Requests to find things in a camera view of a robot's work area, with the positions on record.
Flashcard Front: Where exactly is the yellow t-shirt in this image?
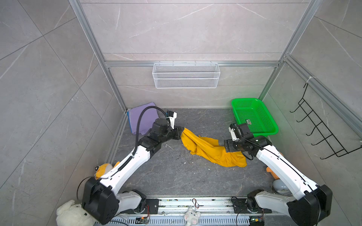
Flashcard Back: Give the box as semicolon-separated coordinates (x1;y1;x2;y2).
181;128;247;168

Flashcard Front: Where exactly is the green plastic basket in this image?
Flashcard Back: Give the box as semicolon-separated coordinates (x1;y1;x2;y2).
231;98;279;137

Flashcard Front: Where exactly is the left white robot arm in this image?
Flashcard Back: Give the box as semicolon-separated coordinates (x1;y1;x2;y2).
82;118;184;225

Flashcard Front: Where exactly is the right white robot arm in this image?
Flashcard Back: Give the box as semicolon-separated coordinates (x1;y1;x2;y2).
224;136;333;226

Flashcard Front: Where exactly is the folded purple t-shirt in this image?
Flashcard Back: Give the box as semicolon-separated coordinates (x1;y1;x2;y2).
127;102;159;135

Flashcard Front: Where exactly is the orange plush toy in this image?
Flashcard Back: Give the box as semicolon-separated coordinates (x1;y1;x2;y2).
265;153;284;180

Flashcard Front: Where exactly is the grey round plush head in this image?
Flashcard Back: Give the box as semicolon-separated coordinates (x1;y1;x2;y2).
272;179;292;196

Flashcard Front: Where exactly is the yellow plush toy red dress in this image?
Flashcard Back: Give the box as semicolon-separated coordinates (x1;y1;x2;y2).
94;162;120;179

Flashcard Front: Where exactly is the small white plush toy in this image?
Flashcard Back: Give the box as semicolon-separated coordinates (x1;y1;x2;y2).
184;207;201;226

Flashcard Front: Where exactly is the white plush bear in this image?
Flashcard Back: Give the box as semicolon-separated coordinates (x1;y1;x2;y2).
56;200;96;226

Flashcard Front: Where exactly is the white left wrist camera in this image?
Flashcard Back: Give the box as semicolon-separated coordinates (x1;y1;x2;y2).
167;110;177;129

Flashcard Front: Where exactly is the black corrugated cable hose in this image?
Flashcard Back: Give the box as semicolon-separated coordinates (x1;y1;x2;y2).
131;105;168;156

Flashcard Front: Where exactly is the white wire mesh basket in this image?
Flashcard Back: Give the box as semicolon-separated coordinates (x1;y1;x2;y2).
152;63;221;89

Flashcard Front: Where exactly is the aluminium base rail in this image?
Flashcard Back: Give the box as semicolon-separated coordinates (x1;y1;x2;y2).
93;196;314;226

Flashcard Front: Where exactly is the black wire hook rack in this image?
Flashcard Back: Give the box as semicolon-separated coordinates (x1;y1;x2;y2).
289;83;362;160

